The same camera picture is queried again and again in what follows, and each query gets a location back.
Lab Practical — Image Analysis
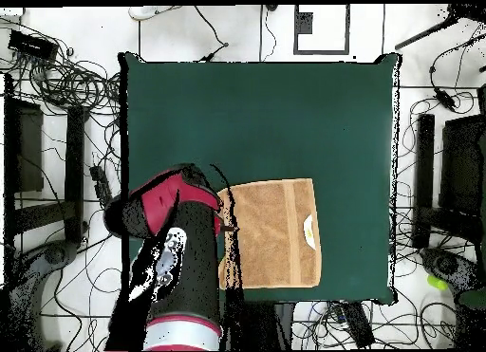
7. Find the orange terry towel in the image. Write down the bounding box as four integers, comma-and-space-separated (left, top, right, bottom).
216, 177, 323, 291

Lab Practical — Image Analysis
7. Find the dark green table cloth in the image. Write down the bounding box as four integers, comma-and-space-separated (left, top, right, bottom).
118, 51, 402, 306

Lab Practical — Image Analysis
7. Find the black power strip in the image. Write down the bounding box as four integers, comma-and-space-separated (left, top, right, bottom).
339, 301, 377, 349
89, 164, 115, 211

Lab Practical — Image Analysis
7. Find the grey stand base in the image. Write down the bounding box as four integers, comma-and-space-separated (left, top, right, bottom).
0, 239, 81, 351
419, 247, 483, 292

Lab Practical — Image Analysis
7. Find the grey framed square board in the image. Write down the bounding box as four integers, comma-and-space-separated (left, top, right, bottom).
292, 4, 351, 56

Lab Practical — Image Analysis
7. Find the black power adapter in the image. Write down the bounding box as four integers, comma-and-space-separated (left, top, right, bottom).
434, 86, 457, 112

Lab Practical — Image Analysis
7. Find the black tripod rod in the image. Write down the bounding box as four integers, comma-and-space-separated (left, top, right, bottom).
393, 4, 486, 52

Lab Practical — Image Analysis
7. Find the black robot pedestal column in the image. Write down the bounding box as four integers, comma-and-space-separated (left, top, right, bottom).
223, 301, 296, 351

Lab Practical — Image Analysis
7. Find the black metal frame stand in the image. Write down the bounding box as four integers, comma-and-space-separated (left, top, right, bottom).
2, 73, 90, 254
411, 112, 486, 250

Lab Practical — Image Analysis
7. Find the black cable with plug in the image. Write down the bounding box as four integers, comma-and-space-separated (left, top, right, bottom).
193, 4, 230, 64

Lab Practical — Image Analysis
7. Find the black network switch box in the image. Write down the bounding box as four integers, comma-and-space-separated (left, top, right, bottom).
7, 28, 60, 63

